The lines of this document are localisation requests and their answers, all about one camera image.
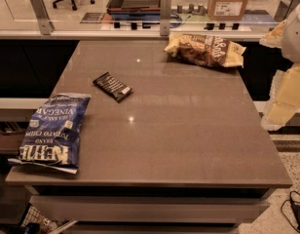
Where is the open tray box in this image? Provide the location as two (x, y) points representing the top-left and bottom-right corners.
(106, 0), (161, 21)

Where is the black snack bar wrapper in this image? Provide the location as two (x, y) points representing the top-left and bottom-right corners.
(93, 72), (132, 103)

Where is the blue kettle chip bag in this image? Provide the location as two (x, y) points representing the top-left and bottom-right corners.
(9, 93), (91, 175)

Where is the left metal glass bracket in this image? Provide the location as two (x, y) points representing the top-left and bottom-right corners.
(30, 0), (54, 35)

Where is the wire basket with items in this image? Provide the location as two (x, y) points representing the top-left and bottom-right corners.
(17, 204), (77, 234)

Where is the middle metal glass bracket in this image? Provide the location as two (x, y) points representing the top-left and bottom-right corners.
(160, 0), (171, 36)

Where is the metal glass bracket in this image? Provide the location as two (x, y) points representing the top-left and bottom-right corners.
(30, 0), (54, 35)
(160, 0), (171, 36)

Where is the brown chip bag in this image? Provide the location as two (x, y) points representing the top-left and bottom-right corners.
(165, 34), (245, 68)

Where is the cardboard box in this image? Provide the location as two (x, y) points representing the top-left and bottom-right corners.
(207, 0), (248, 20)

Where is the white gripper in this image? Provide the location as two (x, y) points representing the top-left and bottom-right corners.
(259, 3), (300, 131)

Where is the black cable on floor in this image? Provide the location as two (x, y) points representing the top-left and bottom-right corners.
(280, 190), (300, 234)

